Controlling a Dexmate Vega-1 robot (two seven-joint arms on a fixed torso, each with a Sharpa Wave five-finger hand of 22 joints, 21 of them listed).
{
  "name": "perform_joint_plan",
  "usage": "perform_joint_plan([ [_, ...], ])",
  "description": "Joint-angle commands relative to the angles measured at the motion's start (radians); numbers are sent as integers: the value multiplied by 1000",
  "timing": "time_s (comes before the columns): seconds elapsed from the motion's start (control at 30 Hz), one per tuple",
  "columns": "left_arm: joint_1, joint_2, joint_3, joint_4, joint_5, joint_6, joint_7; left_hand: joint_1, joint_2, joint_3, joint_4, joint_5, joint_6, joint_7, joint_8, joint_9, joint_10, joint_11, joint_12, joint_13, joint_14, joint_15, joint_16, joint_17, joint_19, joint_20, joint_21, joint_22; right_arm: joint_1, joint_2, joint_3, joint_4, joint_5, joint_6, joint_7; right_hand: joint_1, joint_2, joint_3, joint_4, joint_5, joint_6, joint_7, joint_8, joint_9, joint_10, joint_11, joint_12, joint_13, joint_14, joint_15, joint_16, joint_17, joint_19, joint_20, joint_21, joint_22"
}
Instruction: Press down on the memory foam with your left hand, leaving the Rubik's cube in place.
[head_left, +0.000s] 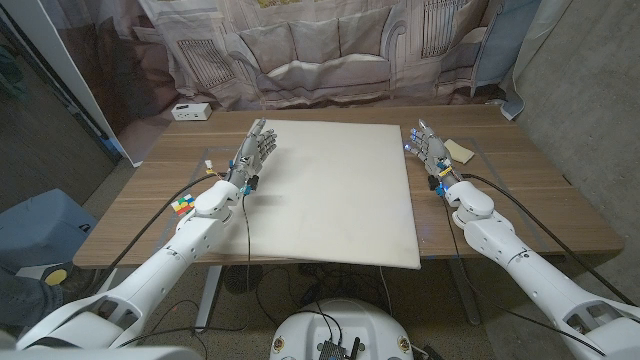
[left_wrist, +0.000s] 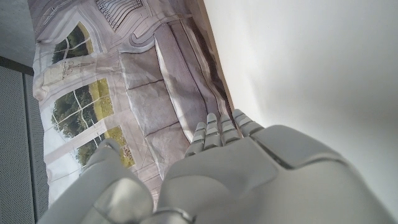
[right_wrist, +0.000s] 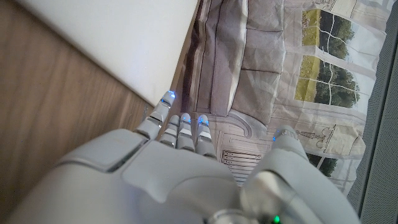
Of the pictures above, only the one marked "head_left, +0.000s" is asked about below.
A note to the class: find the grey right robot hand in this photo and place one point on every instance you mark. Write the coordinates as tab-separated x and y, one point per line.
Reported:
437	152

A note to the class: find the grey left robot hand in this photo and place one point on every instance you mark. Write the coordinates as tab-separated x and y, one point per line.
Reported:
252	155

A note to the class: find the white memory foam sheet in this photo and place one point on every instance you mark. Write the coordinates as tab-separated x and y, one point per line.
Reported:
330	190

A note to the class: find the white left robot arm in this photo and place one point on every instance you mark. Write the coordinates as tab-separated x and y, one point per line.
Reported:
200	235

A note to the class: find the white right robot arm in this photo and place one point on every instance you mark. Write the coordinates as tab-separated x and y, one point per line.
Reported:
500	240

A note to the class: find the multicoloured Rubik's cube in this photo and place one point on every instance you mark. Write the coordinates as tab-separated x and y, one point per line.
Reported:
182	206

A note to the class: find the small yellow sponge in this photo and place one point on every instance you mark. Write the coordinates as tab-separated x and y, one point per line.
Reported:
460	151

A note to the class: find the white power strip box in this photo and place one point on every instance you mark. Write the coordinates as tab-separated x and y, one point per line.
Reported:
191	112

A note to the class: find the black round floor fan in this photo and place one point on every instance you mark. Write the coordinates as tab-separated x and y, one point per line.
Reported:
242	279

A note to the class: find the printed sofa backdrop cloth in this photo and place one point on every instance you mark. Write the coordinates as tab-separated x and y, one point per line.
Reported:
320	50

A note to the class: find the pale fabric curtain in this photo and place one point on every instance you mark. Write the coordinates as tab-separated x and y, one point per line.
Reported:
530	50

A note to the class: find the grey table leg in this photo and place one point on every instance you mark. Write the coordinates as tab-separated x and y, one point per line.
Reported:
465	295

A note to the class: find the white table leg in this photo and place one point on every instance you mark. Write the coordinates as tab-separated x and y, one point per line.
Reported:
207	300

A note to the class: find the white robot torso base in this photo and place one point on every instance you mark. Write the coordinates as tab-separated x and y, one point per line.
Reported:
350	325

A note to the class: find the white partition board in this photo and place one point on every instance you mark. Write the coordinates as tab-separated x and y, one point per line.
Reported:
62	65

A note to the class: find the blue plastic bin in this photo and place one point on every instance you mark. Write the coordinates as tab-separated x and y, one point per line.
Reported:
40	230

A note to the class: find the yellow and black floor object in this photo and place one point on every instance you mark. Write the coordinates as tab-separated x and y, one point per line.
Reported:
56	276

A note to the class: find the dark grey trouser leg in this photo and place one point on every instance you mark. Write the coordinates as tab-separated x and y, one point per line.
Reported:
25	300

